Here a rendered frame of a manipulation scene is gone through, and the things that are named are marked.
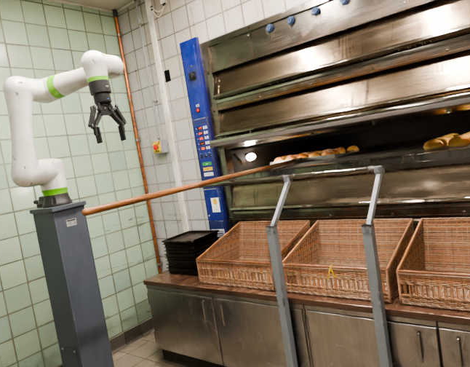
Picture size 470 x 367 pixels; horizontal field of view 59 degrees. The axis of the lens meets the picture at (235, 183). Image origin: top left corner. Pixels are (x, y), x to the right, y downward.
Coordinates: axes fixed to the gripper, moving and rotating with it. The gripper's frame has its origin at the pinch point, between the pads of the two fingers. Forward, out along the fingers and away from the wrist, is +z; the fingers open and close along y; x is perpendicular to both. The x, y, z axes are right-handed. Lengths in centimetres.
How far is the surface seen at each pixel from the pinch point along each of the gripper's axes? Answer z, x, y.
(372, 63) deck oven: -14, 93, -101
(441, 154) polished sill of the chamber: 39, 119, -97
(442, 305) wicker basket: 94, 117, -46
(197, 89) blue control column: -30, -28, -108
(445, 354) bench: 112, 116, -41
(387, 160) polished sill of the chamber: 38, 92, -99
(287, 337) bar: 111, 46, -40
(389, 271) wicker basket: 82, 97, -51
